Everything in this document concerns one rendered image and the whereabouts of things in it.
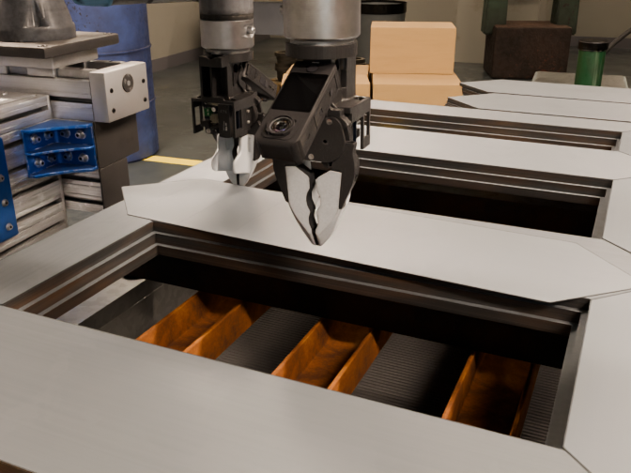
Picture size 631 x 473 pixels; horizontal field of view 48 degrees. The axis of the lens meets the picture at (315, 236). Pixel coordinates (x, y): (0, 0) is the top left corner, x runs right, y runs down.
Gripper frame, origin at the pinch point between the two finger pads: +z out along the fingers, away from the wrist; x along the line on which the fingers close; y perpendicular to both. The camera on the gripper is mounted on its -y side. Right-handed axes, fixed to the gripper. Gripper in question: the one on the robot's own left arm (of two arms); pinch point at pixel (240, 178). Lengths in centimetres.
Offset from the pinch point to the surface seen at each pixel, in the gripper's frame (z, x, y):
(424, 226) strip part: 0.6, 31.3, 6.3
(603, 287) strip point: 0, 54, 16
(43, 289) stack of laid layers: 1.4, -3.0, 39.7
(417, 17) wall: 64, -219, -853
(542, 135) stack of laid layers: 3, 38, -58
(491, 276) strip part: 0.5, 42.4, 17.9
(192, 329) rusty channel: 18.2, 0.3, 16.5
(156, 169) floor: 88, -188, -227
